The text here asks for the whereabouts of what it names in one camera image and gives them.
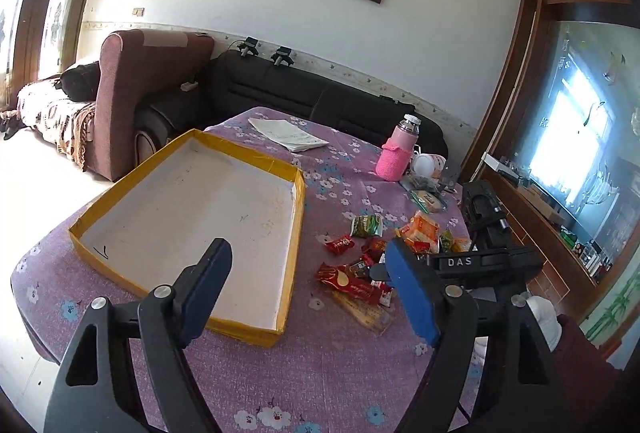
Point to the pink knitted-sleeve thermos bottle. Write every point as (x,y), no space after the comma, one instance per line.
(397,153)

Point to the small red snack packet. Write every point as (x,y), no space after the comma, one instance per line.
(340,244)

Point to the black leather sofa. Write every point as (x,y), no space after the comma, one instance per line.
(310,93)

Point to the purple floral tablecloth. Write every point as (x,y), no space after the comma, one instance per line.
(325,363)

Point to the small orange snack packet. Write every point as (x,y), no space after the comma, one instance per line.
(461,244)

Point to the decorated glass panel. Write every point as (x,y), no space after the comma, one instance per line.
(585,138)

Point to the brown fabric armchair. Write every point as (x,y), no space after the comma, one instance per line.
(145,98)

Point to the wooden wall cabinet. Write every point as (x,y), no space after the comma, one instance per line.
(530,213)

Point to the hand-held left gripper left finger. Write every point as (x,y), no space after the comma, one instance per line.
(207,293)

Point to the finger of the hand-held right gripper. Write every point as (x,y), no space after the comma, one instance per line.
(378,274)

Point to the dark red snack packet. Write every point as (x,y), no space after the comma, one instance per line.
(372,249)

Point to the white box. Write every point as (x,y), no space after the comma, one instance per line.
(500,165)

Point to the person's right forearm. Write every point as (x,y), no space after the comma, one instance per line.
(582,363)

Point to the black bag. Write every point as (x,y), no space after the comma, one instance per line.
(80,80)

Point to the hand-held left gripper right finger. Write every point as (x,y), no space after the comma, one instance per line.
(412,288)

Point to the small green snack packet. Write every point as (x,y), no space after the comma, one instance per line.
(446,241)

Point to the grey wrapper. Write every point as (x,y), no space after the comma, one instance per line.
(420,183)

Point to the yellow cardboard tray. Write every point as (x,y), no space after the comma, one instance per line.
(200,208)

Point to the white cup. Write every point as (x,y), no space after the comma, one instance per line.
(429,165)

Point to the wall socket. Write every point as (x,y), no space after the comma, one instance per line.
(138,12)

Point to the black clamp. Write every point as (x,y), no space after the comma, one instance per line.
(248,47)
(281,55)

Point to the green white snack packet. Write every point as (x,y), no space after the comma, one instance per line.
(429,201)

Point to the stack of white papers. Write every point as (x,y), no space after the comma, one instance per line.
(290,135)

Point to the white charger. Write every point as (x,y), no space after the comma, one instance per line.
(189,87)

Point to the long red chip packet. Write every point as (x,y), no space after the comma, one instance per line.
(345,283)

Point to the person's right hand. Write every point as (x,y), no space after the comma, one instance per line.
(545,320)

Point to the yellow orange cracker packet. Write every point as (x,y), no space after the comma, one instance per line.
(419,230)

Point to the patterned brown blanket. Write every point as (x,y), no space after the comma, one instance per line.
(50,118)

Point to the wooden glazed door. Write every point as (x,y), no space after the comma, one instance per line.
(40,3)

